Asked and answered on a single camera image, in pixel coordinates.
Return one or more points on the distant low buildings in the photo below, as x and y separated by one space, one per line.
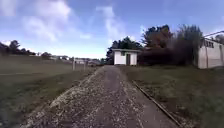
81 61

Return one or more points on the grey gravel path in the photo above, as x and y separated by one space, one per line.
106 100

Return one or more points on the grass verge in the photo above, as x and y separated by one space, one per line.
186 90

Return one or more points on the distant row of trees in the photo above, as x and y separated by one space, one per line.
16 48

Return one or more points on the dark path edging strip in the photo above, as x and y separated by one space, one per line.
156 104

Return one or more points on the grass field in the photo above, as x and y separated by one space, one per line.
30 83

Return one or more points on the large pale building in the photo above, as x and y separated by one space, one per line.
210 55

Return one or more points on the small white building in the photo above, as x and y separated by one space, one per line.
124 57

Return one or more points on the group of dark trees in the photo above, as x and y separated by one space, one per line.
166 45

